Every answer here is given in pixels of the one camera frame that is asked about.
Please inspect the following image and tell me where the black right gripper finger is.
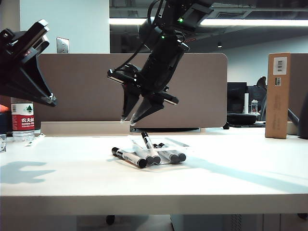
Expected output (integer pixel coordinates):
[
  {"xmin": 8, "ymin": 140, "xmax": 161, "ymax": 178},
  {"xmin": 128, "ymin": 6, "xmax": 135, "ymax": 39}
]
[
  {"xmin": 121, "ymin": 86, "xmax": 141, "ymax": 123},
  {"xmin": 131, "ymin": 95, "xmax": 167, "ymax": 128}
]

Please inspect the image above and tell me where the black computer monitor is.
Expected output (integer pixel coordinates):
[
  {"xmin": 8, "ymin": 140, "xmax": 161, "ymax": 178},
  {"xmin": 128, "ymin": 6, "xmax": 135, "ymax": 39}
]
[{"xmin": 227, "ymin": 82, "xmax": 248, "ymax": 114}]

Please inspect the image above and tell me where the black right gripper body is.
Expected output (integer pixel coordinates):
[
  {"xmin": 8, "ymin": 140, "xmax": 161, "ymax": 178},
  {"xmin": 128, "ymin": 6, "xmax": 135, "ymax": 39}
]
[{"xmin": 107, "ymin": 36, "xmax": 190, "ymax": 104}]

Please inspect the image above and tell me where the metal wall switch plate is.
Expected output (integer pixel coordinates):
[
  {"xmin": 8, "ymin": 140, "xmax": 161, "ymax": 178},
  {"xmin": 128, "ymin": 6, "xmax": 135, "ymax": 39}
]
[{"xmin": 56, "ymin": 37, "xmax": 70, "ymax": 54}]

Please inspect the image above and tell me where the grey handle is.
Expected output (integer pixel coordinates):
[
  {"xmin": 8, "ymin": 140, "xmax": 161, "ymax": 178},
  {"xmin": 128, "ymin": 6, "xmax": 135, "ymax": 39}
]
[{"xmin": 287, "ymin": 108, "xmax": 300, "ymax": 126}]

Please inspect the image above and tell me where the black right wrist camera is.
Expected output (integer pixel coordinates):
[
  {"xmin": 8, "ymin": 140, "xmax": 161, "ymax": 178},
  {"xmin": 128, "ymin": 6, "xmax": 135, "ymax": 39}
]
[{"xmin": 177, "ymin": 3, "xmax": 215, "ymax": 32}]

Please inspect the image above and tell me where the brown desk partition panel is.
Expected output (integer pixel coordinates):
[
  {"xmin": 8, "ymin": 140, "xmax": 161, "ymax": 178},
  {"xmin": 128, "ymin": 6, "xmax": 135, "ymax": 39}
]
[{"xmin": 0, "ymin": 52, "xmax": 228, "ymax": 129}]

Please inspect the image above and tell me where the clear plastic marker packaging box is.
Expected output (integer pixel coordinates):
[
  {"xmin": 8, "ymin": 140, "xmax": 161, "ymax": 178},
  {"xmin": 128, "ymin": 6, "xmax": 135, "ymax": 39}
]
[{"xmin": 127, "ymin": 136, "xmax": 193, "ymax": 167}]

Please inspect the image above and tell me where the brown neighbouring partition panel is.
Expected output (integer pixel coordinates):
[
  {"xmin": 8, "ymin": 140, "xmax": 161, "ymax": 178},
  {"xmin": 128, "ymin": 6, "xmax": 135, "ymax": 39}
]
[{"xmin": 287, "ymin": 52, "xmax": 308, "ymax": 123}]

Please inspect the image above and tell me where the clear water bottle red label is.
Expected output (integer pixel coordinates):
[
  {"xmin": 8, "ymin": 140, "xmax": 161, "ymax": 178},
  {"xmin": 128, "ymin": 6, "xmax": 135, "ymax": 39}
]
[{"xmin": 11, "ymin": 102, "xmax": 36, "ymax": 141}]

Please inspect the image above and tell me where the beige cable tray strip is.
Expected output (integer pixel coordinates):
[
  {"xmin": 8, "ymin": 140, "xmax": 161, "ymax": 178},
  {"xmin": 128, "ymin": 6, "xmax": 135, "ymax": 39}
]
[{"xmin": 40, "ymin": 121, "xmax": 130, "ymax": 137}]

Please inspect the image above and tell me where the dark blue object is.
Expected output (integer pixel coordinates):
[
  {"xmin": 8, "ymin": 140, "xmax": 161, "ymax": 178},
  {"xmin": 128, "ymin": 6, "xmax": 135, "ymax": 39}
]
[{"xmin": 0, "ymin": 113, "xmax": 13, "ymax": 135}]

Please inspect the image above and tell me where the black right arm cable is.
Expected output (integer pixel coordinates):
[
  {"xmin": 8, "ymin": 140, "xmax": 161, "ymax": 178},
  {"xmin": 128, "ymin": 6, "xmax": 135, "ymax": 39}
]
[{"xmin": 115, "ymin": 0, "xmax": 167, "ymax": 73}]

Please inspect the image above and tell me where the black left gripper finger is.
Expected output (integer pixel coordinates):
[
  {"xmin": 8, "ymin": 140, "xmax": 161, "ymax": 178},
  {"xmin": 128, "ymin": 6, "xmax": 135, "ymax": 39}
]
[
  {"xmin": 0, "ymin": 69, "xmax": 49, "ymax": 104},
  {"xmin": 20, "ymin": 56, "xmax": 58, "ymax": 107}
]

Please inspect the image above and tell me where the black partition foot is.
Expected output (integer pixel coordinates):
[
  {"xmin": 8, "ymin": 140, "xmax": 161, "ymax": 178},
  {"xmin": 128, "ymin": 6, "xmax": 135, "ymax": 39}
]
[{"xmin": 133, "ymin": 128, "xmax": 201, "ymax": 133}]

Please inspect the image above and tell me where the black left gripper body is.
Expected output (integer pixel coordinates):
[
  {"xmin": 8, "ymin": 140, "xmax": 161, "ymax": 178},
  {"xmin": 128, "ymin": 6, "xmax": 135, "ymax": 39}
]
[{"xmin": 0, "ymin": 19, "xmax": 51, "ymax": 81}]

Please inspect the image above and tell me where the black round flat object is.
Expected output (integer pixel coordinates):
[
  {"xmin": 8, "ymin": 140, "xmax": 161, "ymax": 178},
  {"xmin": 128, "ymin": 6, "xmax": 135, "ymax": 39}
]
[{"xmin": 227, "ymin": 114, "xmax": 257, "ymax": 126}]

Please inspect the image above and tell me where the tall brown cardboard box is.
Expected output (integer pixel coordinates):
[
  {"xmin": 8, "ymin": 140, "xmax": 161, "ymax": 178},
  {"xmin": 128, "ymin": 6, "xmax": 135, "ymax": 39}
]
[{"xmin": 265, "ymin": 52, "xmax": 291, "ymax": 140}]

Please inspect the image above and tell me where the long ceiling light strip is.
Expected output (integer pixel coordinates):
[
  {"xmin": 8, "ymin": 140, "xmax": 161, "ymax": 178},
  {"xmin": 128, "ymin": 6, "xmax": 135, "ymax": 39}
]
[{"xmin": 109, "ymin": 18, "xmax": 308, "ymax": 27}]

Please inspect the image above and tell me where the black office chair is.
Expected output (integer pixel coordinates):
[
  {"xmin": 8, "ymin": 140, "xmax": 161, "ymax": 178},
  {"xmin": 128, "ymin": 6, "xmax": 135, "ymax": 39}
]
[{"xmin": 247, "ymin": 76, "xmax": 268, "ymax": 122}]

